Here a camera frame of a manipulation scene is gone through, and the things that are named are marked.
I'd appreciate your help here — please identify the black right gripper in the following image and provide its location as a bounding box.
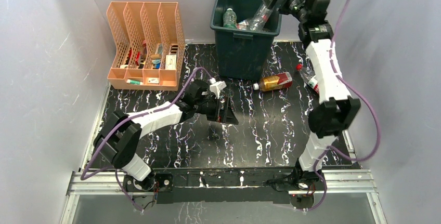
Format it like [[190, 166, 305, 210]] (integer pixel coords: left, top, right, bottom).
[[260, 0, 309, 23]]

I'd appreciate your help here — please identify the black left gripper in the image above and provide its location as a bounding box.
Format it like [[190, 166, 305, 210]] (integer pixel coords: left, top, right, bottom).
[[194, 95, 238, 125]]

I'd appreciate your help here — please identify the clear bottle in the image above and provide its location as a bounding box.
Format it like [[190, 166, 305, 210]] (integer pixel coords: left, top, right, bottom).
[[247, 4, 273, 31]]

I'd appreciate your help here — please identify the red label water bottle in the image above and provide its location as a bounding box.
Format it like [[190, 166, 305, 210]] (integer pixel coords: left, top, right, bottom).
[[236, 19, 250, 30]]

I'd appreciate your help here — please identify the green tea bottle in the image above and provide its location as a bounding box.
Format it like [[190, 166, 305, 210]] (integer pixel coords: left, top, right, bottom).
[[223, 8, 237, 29]]

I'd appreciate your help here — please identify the gold red label bottle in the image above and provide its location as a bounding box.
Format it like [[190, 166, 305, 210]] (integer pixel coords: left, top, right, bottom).
[[253, 72, 293, 91]]

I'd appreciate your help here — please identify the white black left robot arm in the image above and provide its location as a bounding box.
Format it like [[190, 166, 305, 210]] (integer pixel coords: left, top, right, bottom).
[[94, 78, 238, 191]]

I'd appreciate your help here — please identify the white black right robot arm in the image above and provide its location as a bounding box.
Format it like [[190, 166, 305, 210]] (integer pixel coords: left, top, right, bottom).
[[262, 0, 361, 191]]

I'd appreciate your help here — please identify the dark green plastic bin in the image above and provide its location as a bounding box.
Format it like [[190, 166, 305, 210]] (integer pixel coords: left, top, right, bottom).
[[210, 0, 282, 81]]

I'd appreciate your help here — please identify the small white card box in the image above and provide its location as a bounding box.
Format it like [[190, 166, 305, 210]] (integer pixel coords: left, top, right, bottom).
[[147, 77, 160, 84]]

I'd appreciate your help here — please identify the orange plastic file organizer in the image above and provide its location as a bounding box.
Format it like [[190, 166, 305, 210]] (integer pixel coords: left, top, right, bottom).
[[107, 2, 186, 91]]

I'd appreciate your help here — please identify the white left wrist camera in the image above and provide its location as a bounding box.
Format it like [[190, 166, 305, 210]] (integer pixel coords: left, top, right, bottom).
[[209, 78, 227, 99]]

